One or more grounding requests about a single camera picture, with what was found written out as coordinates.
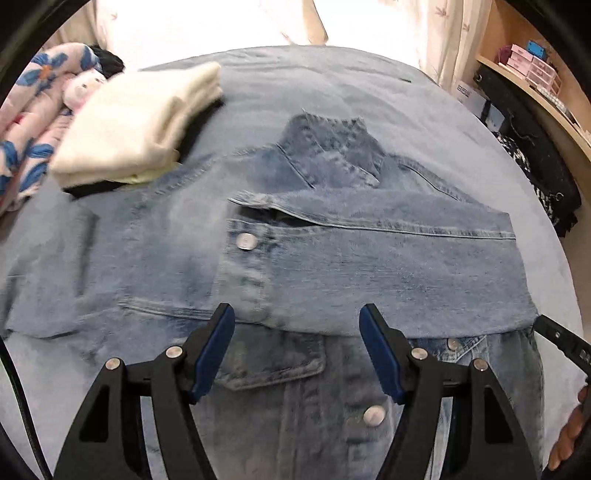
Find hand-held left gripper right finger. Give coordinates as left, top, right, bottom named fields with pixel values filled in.
left=359, top=303, right=541, bottom=480

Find folded white sweater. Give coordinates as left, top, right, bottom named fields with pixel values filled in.
left=50, top=61, right=225, bottom=186

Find wooden shelf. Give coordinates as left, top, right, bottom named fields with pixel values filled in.
left=475, top=0, right=591, bottom=163

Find folded pale yellow cloth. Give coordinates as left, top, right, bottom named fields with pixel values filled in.
left=121, top=161, right=182, bottom=186

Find blue denim jacket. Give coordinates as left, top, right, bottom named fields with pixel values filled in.
left=0, top=115, right=546, bottom=480

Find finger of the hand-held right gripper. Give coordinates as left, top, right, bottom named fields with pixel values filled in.
left=533, top=314, right=591, bottom=370

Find black cable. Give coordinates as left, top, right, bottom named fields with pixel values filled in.
left=0, top=336, right=55, bottom=480

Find pink floral blanket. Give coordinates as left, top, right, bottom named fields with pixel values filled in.
left=0, top=42, right=106, bottom=219

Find black cloth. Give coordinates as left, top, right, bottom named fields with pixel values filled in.
left=89, top=44, right=126, bottom=78

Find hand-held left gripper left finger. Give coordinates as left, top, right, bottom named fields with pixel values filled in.
left=53, top=302, right=237, bottom=480

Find pink white plush toy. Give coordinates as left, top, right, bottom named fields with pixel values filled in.
left=61, top=69, right=110, bottom=114

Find cream leaf print curtain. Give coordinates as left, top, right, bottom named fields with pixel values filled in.
left=44, top=0, right=122, bottom=52
left=310, top=0, right=496, bottom=92

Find person's right hand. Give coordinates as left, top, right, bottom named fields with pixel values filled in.
left=549, top=385, right=591, bottom=472

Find stack of pink boxes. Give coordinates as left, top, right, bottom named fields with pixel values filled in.
left=495, top=43, right=565, bottom=95

